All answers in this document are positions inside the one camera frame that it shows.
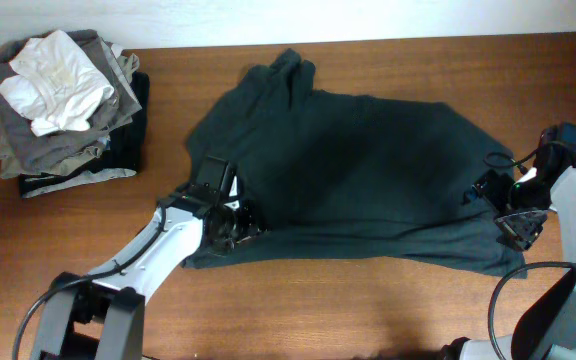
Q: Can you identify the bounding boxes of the dark green t-shirt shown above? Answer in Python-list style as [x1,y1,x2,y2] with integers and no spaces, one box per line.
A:
[186,50,524,276]

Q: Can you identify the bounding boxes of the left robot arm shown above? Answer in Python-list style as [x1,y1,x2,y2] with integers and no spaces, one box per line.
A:
[27,192,260,360]

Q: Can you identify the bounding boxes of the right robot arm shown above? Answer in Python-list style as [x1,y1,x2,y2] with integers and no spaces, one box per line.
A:
[438,123,576,360]

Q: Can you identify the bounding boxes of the beige folded garment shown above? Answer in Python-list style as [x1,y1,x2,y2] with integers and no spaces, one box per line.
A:
[0,38,142,179]

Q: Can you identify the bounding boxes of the white folded garment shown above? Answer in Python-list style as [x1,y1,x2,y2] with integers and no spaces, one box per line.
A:
[0,30,114,137]

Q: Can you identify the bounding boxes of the dark grey folded garment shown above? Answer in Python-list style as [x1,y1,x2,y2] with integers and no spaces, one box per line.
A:
[0,30,142,173]

